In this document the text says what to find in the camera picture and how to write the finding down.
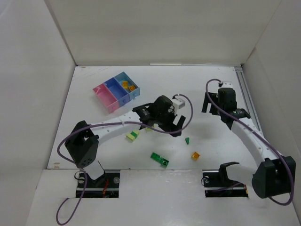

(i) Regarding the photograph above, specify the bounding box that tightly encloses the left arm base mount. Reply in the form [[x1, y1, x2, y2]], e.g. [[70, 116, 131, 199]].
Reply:
[[82, 170, 120, 198]]

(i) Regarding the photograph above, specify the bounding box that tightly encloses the pale yellow green lego stack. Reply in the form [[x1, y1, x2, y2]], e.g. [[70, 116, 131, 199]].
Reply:
[[126, 130, 140, 142]]

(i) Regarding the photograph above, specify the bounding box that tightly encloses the aluminium rail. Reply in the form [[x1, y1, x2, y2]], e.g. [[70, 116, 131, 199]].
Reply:
[[234, 66, 261, 131]]

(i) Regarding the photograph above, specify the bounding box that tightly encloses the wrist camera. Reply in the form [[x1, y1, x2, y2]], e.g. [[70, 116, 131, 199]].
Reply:
[[219, 81, 233, 89], [172, 97, 185, 111]]

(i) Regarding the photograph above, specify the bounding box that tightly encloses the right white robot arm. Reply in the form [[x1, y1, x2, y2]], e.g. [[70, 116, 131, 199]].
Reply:
[[202, 86, 296, 205]]

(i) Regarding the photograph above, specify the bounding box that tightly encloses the small dark green lego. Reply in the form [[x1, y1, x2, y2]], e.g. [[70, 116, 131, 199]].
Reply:
[[185, 137, 190, 145]]

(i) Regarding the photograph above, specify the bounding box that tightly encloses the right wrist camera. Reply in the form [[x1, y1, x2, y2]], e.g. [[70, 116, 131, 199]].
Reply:
[[219, 81, 233, 89]]

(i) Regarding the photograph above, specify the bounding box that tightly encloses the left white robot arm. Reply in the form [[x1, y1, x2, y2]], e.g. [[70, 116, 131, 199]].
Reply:
[[64, 95, 186, 181]]

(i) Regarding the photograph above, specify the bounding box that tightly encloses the light blue plastic bin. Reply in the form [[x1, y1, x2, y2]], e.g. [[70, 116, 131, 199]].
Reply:
[[114, 72, 140, 100]]

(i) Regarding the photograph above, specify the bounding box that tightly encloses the large yellow lego brick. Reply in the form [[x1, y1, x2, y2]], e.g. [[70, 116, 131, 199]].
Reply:
[[121, 81, 128, 89]]

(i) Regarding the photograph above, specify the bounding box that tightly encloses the pink plastic bin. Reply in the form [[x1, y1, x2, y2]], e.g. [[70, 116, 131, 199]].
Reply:
[[93, 83, 119, 113]]

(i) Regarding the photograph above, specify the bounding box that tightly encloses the purple-blue plastic bin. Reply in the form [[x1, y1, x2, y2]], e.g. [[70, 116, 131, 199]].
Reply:
[[104, 78, 130, 107]]

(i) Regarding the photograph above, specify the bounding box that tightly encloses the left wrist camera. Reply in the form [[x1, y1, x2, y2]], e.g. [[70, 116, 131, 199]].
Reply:
[[172, 97, 185, 111]]

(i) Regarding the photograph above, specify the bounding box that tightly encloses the green flat lego plate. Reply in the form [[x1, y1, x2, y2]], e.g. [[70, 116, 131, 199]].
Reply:
[[150, 153, 169, 168]]

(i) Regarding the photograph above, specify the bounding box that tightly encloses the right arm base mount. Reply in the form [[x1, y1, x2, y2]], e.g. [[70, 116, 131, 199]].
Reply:
[[201, 161, 248, 198]]

